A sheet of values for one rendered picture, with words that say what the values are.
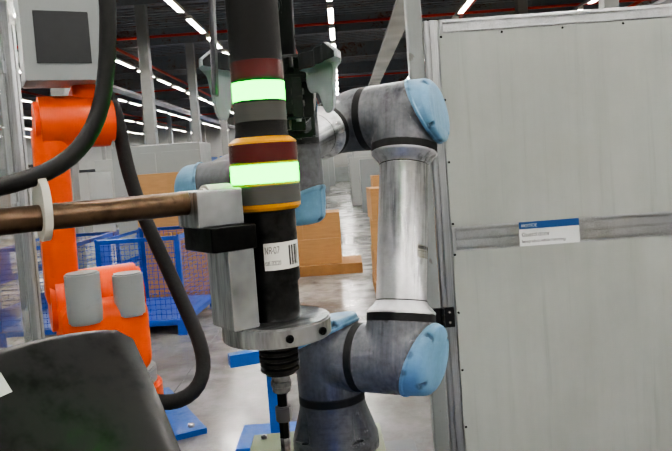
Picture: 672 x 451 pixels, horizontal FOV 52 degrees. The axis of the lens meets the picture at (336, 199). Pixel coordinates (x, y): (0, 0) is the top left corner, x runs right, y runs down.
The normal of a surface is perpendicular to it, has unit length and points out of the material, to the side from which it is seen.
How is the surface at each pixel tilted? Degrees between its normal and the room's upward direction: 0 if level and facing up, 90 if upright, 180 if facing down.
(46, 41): 90
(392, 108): 74
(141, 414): 42
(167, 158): 90
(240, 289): 90
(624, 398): 90
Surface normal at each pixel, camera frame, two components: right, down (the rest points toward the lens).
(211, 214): 0.59, 0.00
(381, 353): -0.53, -0.23
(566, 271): 0.02, 0.06
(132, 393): 0.48, -0.76
